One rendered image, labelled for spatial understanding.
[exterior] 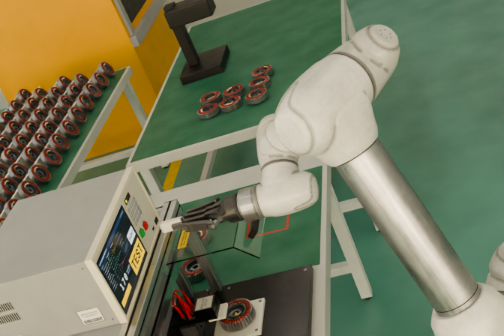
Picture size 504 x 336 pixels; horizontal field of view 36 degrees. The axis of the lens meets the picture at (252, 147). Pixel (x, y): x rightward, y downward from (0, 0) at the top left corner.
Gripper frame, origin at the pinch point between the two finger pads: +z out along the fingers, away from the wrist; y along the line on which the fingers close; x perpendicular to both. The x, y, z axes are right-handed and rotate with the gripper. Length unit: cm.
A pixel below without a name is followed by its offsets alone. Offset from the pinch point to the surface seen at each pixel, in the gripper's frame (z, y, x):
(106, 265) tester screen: 9.5, -24.2, 7.9
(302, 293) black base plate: -22.9, 10.5, -41.2
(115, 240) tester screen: 9.5, -14.7, 8.6
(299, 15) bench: -10, 270, -42
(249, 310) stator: -8.3, 2.6, -36.5
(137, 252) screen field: 9.5, -7.4, -1.1
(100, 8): 127, 326, -11
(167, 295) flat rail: 6.0, -10.5, -14.9
